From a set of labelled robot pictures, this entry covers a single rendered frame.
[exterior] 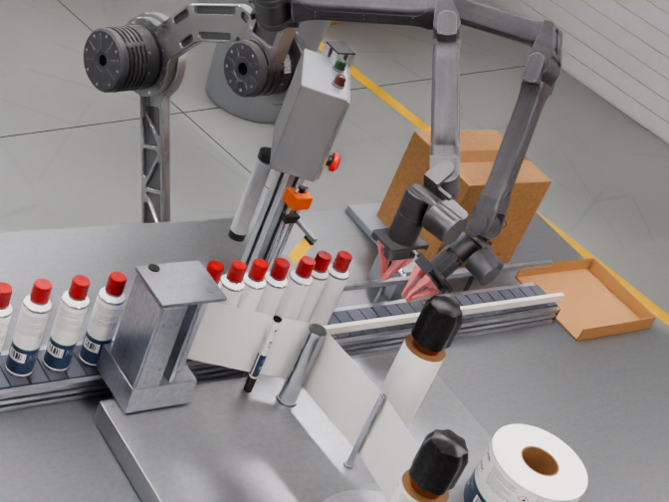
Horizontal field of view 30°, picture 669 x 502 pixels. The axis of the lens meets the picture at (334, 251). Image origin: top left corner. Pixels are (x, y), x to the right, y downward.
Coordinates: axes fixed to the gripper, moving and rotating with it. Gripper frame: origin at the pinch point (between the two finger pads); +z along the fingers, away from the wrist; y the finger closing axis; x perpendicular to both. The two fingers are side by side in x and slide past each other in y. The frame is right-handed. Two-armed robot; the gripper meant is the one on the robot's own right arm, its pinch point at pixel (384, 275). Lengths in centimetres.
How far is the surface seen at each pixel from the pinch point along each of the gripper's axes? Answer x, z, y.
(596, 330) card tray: 3, 33, 93
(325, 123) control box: 19.4, -22.9, -10.8
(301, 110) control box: 22.5, -23.9, -14.9
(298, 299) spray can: 16.3, 18.7, -2.3
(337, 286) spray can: 16.4, 16.8, 7.9
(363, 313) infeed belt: 20.8, 30.6, 25.3
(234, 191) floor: 181, 115, 122
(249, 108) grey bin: 228, 108, 158
